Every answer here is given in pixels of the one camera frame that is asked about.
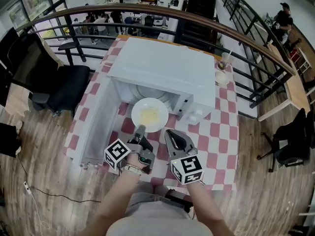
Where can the person's right forearm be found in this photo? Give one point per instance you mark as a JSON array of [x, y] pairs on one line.
[[209, 205]]

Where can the person's grey shirt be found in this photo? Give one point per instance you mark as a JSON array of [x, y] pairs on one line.
[[157, 216]]

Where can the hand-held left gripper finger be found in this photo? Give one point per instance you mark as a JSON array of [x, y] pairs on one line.
[[140, 134]]

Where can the person's left hand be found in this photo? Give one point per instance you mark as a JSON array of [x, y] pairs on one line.
[[134, 160]]

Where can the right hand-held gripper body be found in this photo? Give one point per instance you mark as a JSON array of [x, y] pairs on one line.
[[188, 167]]

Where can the wooden table with white legs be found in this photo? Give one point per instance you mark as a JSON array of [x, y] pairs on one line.
[[296, 92]]

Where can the black office chair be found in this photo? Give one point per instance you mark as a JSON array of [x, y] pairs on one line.
[[66, 87], [295, 141]]

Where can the white frame table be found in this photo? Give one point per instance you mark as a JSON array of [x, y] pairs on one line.
[[301, 58]]

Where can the group of people downstairs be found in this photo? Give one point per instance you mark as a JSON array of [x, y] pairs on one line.
[[115, 21]]

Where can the black waist pouch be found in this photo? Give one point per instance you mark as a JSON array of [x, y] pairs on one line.
[[178, 198]]

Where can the white power strip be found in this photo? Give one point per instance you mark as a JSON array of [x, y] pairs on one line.
[[27, 187]]

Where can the clear plastic cup with straw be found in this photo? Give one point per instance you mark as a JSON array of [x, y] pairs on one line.
[[225, 60]]

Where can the white microwave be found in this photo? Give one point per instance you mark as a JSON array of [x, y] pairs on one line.
[[167, 65]]

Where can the white plate with food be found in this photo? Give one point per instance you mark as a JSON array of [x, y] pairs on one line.
[[150, 114]]

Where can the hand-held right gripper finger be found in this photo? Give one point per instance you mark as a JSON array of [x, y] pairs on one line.
[[169, 149], [189, 142]]

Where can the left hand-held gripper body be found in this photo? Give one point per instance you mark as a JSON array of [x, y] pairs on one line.
[[115, 154]]

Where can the red white checkered tablecloth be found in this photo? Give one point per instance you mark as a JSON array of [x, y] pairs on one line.
[[221, 136]]

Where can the wooden-topped black railing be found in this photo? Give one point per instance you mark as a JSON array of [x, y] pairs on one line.
[[221, 28]]

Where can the black metal railing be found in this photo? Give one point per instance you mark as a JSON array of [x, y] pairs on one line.
[[242, 8]]

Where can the person's left forearm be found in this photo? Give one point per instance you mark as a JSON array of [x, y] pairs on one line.
[[115, 200]]

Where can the black monitor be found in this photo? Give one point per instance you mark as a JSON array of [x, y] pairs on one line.
[[7, 65]]

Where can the small white bowl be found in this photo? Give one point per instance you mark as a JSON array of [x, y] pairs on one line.
[[221, 78]]

